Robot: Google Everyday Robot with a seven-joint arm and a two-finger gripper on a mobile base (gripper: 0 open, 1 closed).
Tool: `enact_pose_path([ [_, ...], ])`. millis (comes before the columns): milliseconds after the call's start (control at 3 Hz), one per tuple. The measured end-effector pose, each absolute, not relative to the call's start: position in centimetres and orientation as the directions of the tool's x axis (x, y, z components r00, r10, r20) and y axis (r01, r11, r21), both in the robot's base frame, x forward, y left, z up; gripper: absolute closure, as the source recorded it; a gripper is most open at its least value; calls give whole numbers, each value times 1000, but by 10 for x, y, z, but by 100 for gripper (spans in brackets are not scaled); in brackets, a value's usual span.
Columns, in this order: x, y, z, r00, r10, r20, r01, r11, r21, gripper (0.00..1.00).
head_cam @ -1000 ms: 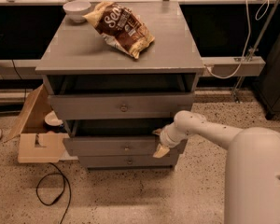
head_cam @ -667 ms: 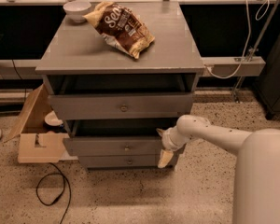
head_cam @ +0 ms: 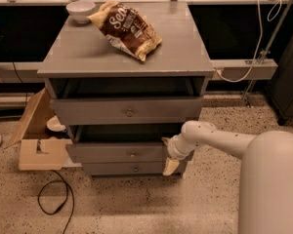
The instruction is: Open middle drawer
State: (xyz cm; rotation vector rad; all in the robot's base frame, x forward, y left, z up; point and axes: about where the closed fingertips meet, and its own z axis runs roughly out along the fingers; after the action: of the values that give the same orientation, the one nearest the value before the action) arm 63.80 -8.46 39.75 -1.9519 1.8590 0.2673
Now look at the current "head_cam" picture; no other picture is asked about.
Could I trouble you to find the metal diagonal pole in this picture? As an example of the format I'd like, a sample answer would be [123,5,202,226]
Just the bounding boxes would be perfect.
[241,0,293,108]

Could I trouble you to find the grey drawer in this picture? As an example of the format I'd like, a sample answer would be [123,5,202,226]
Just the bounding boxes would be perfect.
[81,161,188,176]
[51,97,202,126]
[66,123,182,164]

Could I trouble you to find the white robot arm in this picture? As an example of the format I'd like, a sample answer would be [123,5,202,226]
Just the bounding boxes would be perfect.
[162,121,293,234]

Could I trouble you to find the white plate in box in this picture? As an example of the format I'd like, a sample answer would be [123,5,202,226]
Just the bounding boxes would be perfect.
[47,116,65,132]

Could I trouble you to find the grey bottom drawer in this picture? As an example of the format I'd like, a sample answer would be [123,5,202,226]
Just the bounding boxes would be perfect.
[81,161,188,176]

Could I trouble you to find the open cardboard box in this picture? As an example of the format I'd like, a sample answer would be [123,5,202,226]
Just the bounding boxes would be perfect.
[8,89,71,171]

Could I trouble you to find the white ceramic bowl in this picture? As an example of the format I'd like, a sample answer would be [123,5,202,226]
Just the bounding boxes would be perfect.
[65,0,96,23]

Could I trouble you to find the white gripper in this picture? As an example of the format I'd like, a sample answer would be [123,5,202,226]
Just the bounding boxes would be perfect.
[161,135,194,176]

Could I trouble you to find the grey top drawer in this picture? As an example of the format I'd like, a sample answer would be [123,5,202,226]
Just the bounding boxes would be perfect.
[51,97,202,126]

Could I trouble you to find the black floor cable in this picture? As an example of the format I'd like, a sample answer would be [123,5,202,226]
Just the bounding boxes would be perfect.
[37,170,75,234]

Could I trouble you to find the dark grey cabinet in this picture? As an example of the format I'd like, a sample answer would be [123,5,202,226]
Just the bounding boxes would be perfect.
[267,34,293,126]

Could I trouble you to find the grey drawer cabinet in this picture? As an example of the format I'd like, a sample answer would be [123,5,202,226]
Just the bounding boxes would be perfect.
[37,1,215,177]

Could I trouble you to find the black wall cable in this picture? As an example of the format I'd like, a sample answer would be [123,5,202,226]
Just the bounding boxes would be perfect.
[11,61,29,105]

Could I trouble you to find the brown coffee pad bag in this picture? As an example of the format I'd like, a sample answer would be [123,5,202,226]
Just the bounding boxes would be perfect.
[88,1,162,61]

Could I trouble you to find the white hanging cable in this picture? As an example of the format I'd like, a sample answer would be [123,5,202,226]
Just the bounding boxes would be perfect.
[214,0,293,84]

